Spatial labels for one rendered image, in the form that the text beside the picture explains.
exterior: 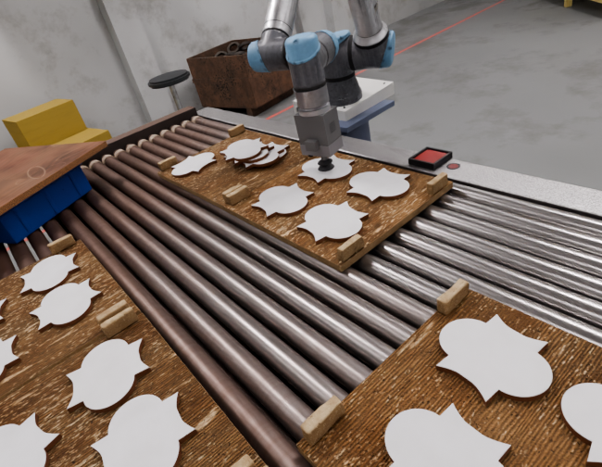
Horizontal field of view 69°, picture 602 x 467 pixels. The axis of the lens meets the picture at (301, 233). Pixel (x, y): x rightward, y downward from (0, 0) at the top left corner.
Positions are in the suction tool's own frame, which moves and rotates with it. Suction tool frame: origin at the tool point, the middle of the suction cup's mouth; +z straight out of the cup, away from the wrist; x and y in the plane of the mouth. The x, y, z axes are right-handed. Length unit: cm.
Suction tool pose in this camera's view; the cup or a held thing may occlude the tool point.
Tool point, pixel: (326, 167)
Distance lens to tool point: 112.8
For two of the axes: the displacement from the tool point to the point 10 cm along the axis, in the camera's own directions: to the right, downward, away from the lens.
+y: 8.1, 1.6, -5.6
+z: 2.1, 8.1, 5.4
